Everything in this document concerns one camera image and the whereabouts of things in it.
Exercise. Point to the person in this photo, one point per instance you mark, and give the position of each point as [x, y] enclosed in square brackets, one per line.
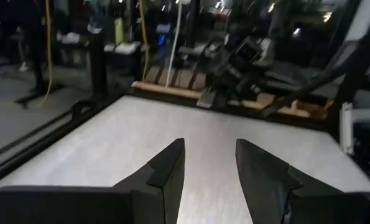
[7, 25]

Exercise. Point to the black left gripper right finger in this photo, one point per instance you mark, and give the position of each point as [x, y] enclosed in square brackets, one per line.
[281, 193]

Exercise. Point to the green bottle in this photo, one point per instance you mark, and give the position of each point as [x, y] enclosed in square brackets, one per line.
[119, 31]

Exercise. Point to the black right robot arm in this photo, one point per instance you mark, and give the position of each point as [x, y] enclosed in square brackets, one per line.
[231, 87]

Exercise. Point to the wooden table side board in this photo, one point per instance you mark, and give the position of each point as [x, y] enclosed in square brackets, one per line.
[181, 79]

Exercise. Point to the black floor stand pole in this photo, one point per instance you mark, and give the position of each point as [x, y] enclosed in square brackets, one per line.
[98, 62]

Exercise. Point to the black gantry post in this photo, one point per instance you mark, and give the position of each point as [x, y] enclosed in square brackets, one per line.
[363, 56]

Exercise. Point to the black table frame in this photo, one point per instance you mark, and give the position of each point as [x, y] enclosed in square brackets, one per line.
[48, 141]

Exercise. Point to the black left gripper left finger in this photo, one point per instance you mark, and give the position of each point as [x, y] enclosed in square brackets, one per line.
[141, 199]

